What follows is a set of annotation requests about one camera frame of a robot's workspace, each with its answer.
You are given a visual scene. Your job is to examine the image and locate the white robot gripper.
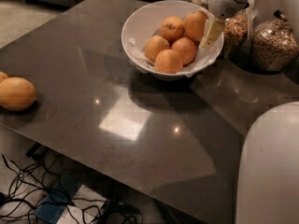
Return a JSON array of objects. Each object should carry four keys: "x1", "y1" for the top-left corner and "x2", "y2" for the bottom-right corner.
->
[{"x1": 192, "y1": 0, "x2": 248, "y2": 49}]

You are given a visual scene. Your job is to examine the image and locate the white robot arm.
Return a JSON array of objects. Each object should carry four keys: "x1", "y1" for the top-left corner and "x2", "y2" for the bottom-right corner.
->
[{"x1": 200, "y1": 0, "x2": 299, "y2": 224}]

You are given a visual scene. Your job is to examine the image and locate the white paper bowl liner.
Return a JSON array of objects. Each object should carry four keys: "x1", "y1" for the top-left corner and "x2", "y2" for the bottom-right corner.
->
[{"x1": 127, "y1": 17, "x2": 220, "y2": 78}]

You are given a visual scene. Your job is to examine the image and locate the white ceramic bowl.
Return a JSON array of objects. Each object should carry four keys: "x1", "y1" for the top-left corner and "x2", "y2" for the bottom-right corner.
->
[{"x1": 121, "y1": 0, "x2": 224, "y2": 81}]

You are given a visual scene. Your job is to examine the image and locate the glass jar of nuts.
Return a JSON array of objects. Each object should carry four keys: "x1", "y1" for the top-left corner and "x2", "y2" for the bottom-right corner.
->
[{"x1": 221, "y1": 3, "x2": 252, "y2": 59}]

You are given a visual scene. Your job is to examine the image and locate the glass jar of cereal rings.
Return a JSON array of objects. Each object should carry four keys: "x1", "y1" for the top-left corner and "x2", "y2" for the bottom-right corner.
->
[{"x1": 249, "y1": 10, "x2": 299, "y2": 73}]

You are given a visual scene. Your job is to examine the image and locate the large orange on table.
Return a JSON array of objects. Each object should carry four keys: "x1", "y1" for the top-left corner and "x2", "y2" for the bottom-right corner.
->
[{"x1": 0, "y1": 77, "x2": 37, "y2": 111}]

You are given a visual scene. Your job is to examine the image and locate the blue box on floor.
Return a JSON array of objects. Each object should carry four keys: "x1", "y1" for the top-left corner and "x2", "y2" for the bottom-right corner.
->
[{"x1": 36, "y1": 175, "x2": 81, "y2": 224}]

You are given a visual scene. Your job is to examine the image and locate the black cables on floor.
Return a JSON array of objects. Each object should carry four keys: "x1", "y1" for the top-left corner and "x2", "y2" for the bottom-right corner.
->
[{"x1": 0, "y1": 147, "x2": 144, "y2": 224}]

